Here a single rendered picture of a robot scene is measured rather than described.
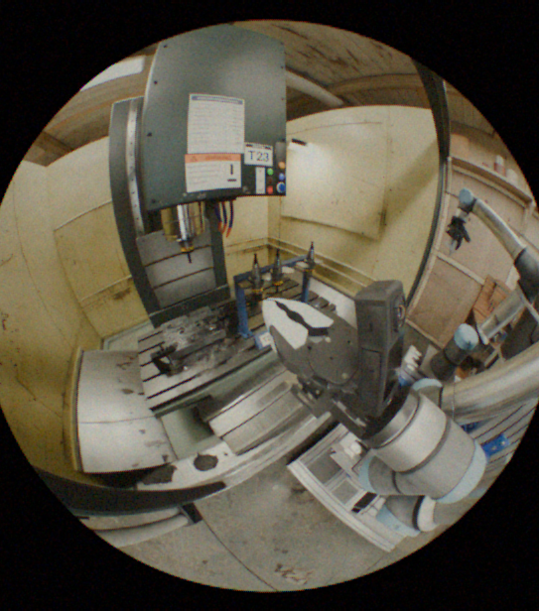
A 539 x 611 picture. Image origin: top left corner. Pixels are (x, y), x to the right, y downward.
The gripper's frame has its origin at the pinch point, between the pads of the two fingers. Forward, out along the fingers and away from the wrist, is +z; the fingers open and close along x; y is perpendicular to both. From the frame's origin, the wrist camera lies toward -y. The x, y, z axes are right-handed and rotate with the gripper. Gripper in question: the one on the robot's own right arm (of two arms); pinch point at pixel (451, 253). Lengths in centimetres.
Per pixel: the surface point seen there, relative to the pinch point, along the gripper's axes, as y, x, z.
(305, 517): 21, 145, 129
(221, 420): 95, 86, 67
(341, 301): 51, -19, 68
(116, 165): 177, 37, -44
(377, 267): 34, -19, 33
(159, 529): 78, 113, 11
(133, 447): 127, 128, 62
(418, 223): 19.8, -14.1, -5.1
